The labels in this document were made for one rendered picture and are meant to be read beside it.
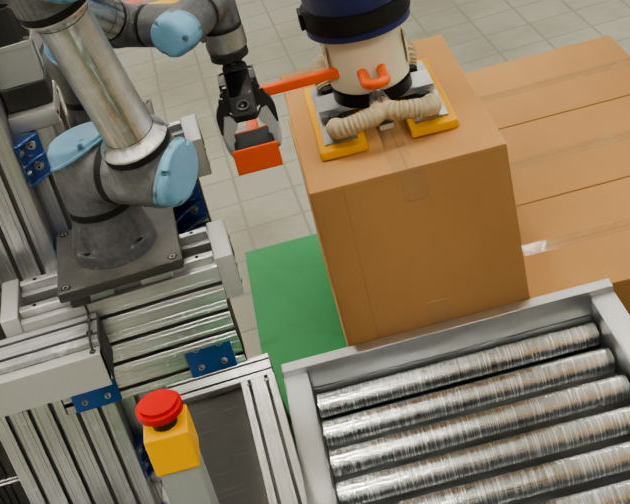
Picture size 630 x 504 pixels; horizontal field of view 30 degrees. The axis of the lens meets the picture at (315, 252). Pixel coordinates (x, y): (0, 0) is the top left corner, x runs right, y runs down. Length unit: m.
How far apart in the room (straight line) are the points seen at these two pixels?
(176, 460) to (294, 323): 1.89
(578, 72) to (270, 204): 1.31
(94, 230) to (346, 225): 0.55
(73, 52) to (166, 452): 0.60
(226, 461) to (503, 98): 1.30
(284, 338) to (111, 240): 1.56
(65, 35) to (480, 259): 1.07
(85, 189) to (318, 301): 1.76
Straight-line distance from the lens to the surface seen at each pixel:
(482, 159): 2.38
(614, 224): 2.82
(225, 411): 3.05
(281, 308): 3.72
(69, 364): 2.08
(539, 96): 3.42
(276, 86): 2.48
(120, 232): 2.09
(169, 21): 2.04
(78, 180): 2.04
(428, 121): 2.46
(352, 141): 2.45
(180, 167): 1.96
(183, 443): 1.76
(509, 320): 2.48
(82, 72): 1.84
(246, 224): 4.20
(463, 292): 2.53
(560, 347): 2.49
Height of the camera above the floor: 2.08
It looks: 32 degrees down
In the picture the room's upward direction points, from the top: 15 degrees counter-clockwise
